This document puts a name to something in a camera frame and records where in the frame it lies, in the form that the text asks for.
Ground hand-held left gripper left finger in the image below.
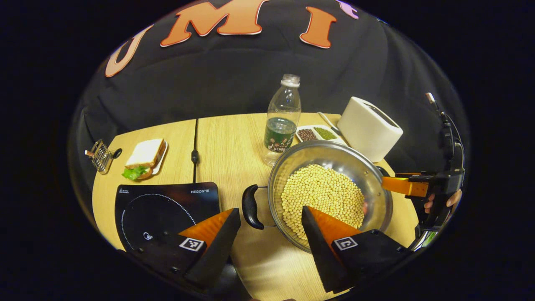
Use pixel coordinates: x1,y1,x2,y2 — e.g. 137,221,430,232
125,208,242,290

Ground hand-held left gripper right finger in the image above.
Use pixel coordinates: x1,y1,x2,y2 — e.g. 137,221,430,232
301,206,412,293

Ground black induction cooktop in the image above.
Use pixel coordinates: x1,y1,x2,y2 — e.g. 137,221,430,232
115,182,221,252

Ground steel pot with black handles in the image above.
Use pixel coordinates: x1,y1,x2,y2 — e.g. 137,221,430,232
242,140,393,253

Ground pile of soybeans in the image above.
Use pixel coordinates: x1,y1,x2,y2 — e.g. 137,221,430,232
281,164,365,241

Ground white toaster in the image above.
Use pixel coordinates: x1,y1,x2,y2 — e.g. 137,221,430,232
337,97,404,163

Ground silver utensil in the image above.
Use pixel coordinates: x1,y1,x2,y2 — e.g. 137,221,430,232
317,111,342,136

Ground white divided bean dish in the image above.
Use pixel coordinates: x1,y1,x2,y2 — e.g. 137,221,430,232
295,125,347,145

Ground small white plate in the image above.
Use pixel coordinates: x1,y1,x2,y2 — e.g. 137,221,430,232
151,140,168,175

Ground sandwich with lettuce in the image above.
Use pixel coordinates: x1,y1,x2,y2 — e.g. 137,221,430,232
122,139,166,181

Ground clear plastic water bottle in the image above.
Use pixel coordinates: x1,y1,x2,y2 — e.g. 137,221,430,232
263,74,302,168

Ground black backdrop cloth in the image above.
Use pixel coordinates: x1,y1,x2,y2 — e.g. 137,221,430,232
69,0,471,218

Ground wire mesh holder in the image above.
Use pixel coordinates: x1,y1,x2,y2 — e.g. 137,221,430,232
85,139,114,175

